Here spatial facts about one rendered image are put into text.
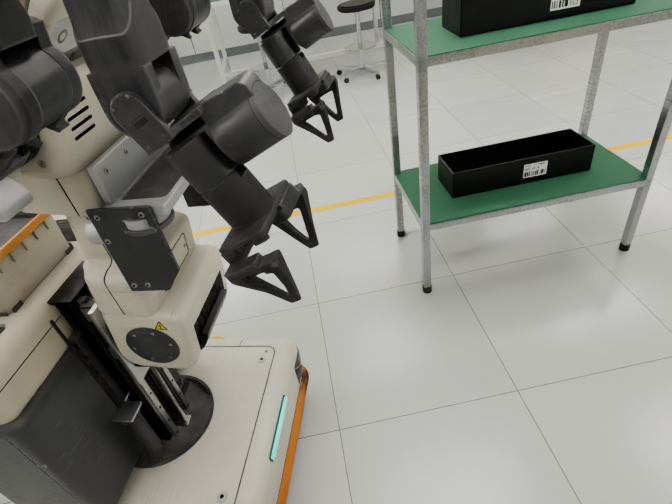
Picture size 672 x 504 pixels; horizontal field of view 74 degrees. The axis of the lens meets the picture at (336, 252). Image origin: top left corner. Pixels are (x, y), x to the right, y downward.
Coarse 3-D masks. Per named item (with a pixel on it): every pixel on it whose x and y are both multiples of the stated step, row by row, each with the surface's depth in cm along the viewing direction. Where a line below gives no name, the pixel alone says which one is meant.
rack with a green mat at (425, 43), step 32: (384, 0) 157; (416, 0) 120; (640, 0) 143; (384, 32) 163; (416, 32) 125; (448, 32) 146; (512, 32) 136; (544, 32) 131; (576, 32) 131; (608, 32) 175; (416, 64) 132; (608, 160) 183; (416, 192) 185; (512, 192) 175; (544, 192) 171; (576, 192) 168; (608, 192) 169; (640, 192) 172; (448, 224) 167
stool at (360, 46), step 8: (352, 0) 403; (360, 0) 397; (368, 0) 391; (344, 8) 385; (352, 8) 381; (360, 8) 381; (368, 8) 385; (360, 32) 407; (360, 40) 411; (344, 48) 416; (352, 48) 411; (360, 48) 407; (368, 48) 404; (360, 56) 419; (360, 64) 424; (368, 64) 427; (376, 64) 427; (384, 64) 429; (352, 72) 417; (376, 72) 409; (344, 80) 415
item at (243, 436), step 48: (192, 384) 134; (240, 384) 130; (288, 384) 132; (192, 432) 121; (240, 432) 118; (288, 432) 129; (144, 480) 111; (192, 480) 109; (240, 480) 108; (288, 480) 125
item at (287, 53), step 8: (280, 24) 77; (272, 32) 77; (280, 32) 76; (288, 32) 77; (264, 40) 77; (272, 40) 76; (280, 40) 76; (288, 40) 77; (296, 40) 77; (264, 48) 78; (272, 48) 77; (280, 48) 77; (288, 48) 77; (296, 48) 78; (272, 56) 78; (280, 56) 77; (288, 56) 78; (280, 64) 78
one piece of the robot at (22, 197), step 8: (0, 184) 52; (8, 184) 52; (16, 184) 53; (0, 192) 51; (8, 192) 52; (16, 192) 53; (24, 192) 53; (0, 200) 51; (8, 200) 51; (16, 200) 52; (24, 200) 53; (32, 200) 55; (0, 208) 50; (8, 208) 51; (16, 208) 52; (0, 216) 51; (8, 216) 51
